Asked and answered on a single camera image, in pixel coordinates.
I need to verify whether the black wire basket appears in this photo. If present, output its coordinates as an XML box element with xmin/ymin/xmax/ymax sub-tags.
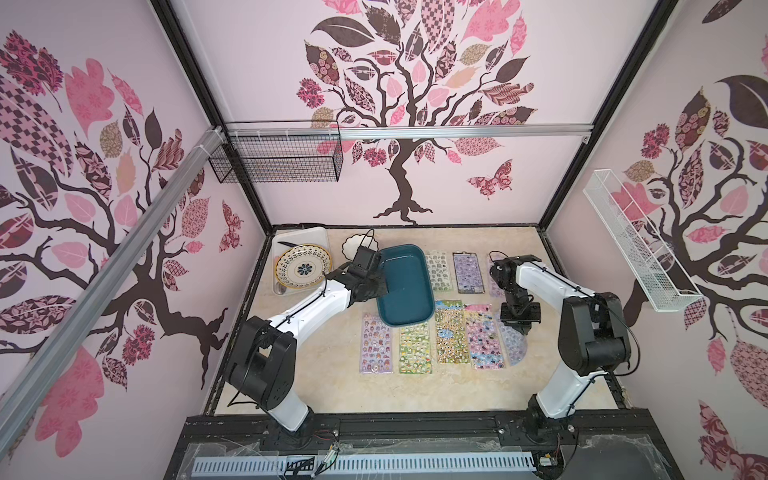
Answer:
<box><xmin>208</xmin><ymin>121</ymin><xmax>344</xmax><ymax>184</ymax></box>

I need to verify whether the white wire shelf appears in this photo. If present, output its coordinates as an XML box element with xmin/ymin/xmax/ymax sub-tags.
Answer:
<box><xmin>583</xmin><ymin>169</ymin><xmax>704</xmax><ymax>313</ymax></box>

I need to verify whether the pink cat sticker sheet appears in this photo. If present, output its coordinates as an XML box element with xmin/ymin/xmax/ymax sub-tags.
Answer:
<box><xmin>463</xmin><ymin>304</ymin><xmax>505</xmax><ymax>370</ymax></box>

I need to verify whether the green dinosaur sticker sheet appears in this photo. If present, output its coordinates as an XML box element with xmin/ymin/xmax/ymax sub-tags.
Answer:
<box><xmin>425</xmin><ymin>251</ymin><xmax>453</xmax><ymax>292</ymax></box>

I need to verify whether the green animal sticker sheet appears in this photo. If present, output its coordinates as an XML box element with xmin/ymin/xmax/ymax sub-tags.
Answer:
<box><xmin>398</xmin><ymin>323</ymin><xmax>433</xmax><ymax>375</ymax></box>

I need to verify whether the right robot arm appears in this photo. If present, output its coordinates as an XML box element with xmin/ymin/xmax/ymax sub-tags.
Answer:
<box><xmin>489</xmin><ymin>255</ymin><xmax>632</xmax><ymax>428</ymax></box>

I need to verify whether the aluminium rail left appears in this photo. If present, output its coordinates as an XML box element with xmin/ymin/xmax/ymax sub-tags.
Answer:
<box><xmin>1</xmin><ymin>126</ymin><xmax>225</xmax><ymax>457</ymax></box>

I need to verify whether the dark purple sticker sheet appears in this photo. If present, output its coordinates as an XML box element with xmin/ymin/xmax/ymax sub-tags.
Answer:
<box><xmin>452</xmin><ymin>252</ymin><xmax>485</xmax><ymax>294</ymax></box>

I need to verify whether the white rectangular tray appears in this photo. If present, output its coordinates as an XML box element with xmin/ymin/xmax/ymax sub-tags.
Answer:
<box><xmin>271</xmin><ymin>227</ymin><xmax>332</xmax><ymax>296</ymax></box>

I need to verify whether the aluminium rail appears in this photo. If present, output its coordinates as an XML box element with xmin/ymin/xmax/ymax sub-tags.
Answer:
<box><xmin>1</xmin><ymin>126</ymin><xmax>225</xmax><ymax>457</ymax></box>
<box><xmin>228</xmin><ymin>124</ymin><xmax>593</xmax><ymax>140</ymax></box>

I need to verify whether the teal storage box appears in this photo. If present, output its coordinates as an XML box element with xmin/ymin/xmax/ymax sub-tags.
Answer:
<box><xmin>376</xmin><ymin>244</ymin><xmax>435</xmax><ymax>328</ymax></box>

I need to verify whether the aluminium rail back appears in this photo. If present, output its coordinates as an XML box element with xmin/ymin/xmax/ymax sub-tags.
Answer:
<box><xmin>228</xmin><ymin>124</ymin><xmax>593</xmax><ymax>140</ymax></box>

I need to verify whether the patterned yellow rim plate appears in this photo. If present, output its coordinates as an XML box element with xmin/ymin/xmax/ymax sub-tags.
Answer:
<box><xmin>274</xmin><ymin>244</ymin><xmax>332</xmax><ymax>290</ymax></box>

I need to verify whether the white slotted cable duct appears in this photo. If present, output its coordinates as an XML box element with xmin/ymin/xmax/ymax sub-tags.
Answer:
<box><xmin>189</xmin><ymin>452</ymin><xmax>536</xmax><ymax>479</ymax></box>

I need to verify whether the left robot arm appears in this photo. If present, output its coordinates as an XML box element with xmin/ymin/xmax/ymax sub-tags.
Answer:
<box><xmin>224</xmin><ymin>246</ymin><xmax>388</xmax><ymax>434</ymax></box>

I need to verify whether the panda sticker sheet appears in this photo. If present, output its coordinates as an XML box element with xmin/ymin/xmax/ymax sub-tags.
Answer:
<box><xmin>434</xmin><ymin>300</ymin><xmax>470</xmax><ymax>364</ymax></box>

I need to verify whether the light blue sticker sheet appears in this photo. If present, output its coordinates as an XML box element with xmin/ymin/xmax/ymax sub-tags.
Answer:
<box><xmin>499</xmin><ymin>323</ymin><xmax>528</xmax><ymax>366</ymax></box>

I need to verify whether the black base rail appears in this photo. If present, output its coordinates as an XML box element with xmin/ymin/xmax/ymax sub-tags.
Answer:
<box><xmin>164</xmin><ymin>408</ymin><xmax>683</xmax><ymax>479</ymax></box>

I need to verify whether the white scalloped bowl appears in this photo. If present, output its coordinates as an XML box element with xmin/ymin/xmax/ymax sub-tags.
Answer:
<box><xmin>341</xmin><ymin>232</ymin><xmax>379</xmax><ymax>261</ymax></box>

